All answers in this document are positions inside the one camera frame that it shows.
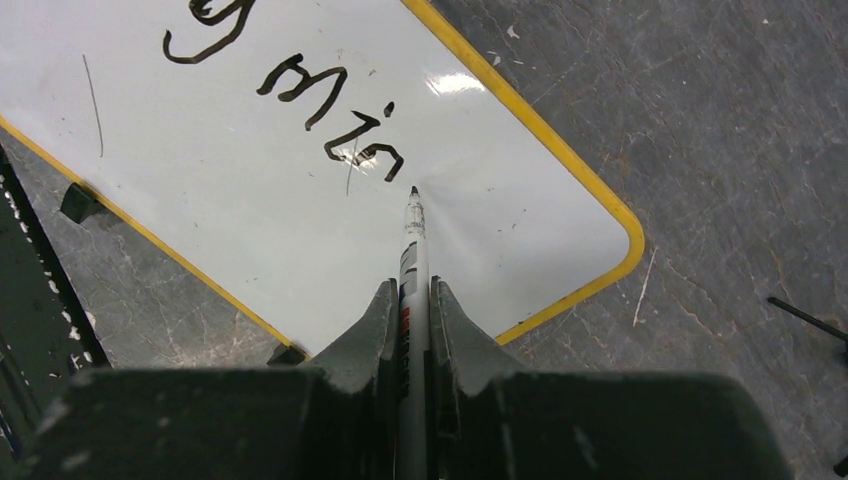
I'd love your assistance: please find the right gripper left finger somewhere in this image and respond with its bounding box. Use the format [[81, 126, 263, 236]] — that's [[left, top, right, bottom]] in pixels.
[[19, 280, 399, 479]]

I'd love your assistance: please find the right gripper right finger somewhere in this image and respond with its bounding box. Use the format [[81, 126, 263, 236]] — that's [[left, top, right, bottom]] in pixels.
[[430, 278, 792, 479]]

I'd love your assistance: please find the white black marker pen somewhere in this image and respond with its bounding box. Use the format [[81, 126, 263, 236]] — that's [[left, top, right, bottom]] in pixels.
[[395, 187, 430, 479]]

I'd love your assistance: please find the yellow framed whiteboard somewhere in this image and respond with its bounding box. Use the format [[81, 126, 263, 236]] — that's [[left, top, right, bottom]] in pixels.
[[1, 1, 645, 353]]

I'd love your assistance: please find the black microphone tripod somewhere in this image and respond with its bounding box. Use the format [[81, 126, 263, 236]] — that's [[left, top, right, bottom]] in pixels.
[[766, 296, 847, 479]]

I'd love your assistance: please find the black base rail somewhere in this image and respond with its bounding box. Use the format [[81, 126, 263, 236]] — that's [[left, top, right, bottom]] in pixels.
[[1, 156, 110, 473]]

